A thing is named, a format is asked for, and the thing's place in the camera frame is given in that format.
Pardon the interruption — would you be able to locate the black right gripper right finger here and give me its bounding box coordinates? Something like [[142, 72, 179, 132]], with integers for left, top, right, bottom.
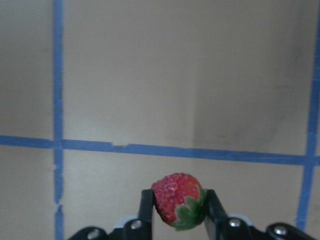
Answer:
[[204, 189, 228, 240]]

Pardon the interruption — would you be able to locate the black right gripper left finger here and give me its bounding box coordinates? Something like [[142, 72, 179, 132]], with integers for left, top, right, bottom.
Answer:
[[137, 189, 154, 240]]

